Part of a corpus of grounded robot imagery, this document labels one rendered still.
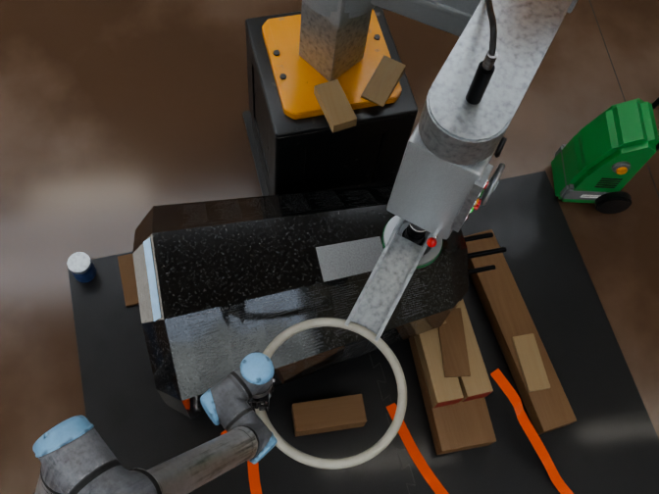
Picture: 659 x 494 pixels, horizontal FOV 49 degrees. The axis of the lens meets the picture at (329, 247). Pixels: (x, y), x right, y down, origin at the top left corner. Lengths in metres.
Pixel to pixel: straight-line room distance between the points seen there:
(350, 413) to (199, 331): 0.86
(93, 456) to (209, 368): 1.14
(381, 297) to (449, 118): 0.79
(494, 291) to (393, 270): 1.06
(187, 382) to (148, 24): 2.24
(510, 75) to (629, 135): 1.58
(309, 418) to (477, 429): 0.71
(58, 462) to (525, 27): 1.55
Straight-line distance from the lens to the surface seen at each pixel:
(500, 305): 3.40
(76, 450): 1.53
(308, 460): 2.24
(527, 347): 3.36
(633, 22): 4.75
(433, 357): 3.12
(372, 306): 2.42
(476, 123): 1.86
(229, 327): 2.55
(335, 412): 3.10
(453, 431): 3.17
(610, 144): 3.51
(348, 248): 2.59
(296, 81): 2.98
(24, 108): 4.04
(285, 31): 3.14
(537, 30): 2.10
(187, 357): 2.58
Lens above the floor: 3.16
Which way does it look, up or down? 66 degrees down
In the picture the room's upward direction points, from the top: 10 degrees clockwise
